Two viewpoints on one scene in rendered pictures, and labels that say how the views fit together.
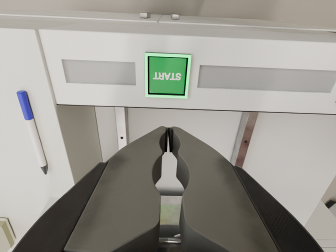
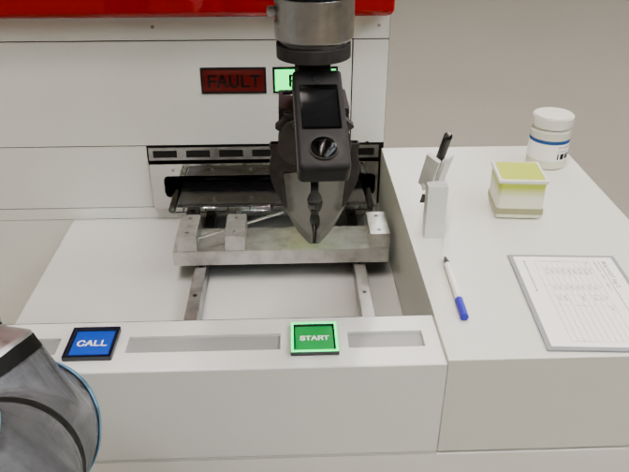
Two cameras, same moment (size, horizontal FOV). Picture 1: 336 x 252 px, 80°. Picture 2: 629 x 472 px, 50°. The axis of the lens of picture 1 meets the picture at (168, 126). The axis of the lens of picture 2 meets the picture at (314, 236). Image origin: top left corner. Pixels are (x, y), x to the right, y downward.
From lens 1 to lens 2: 62 cm
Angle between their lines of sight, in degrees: 30
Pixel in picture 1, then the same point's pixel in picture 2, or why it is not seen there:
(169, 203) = (294, 251)
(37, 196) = (458, 239)
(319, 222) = (18, 247)
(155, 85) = (326, 331)
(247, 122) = not seen: hidden behind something
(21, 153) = (472, 273)
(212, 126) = not seen: hidden behind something
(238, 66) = (239, 350)
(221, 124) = not seen: hidden behind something
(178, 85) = (301, 331)
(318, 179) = (52, 297)
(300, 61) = (172, 357)
